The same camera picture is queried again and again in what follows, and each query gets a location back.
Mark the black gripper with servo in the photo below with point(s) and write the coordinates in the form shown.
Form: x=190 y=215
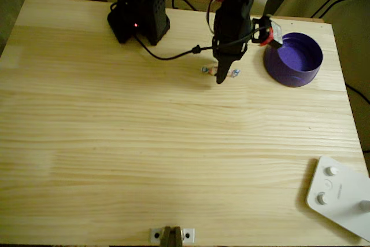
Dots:
x=225 y=63

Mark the candy with twisted ends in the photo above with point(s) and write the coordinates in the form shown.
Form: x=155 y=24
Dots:
x=205 y=70

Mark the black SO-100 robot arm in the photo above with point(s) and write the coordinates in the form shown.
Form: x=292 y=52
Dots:
x=141 y=7

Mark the purple plastic bowl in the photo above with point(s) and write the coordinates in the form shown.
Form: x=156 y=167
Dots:
x=289 y=76

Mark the white lamp base with knobs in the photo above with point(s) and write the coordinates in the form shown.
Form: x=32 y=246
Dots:
x=341 y=195

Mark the olive green clamp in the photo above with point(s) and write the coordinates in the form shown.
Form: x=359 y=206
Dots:
x=172 y=238

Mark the silver metal bracket plate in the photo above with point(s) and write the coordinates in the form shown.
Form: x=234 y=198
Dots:
x=156 y=235

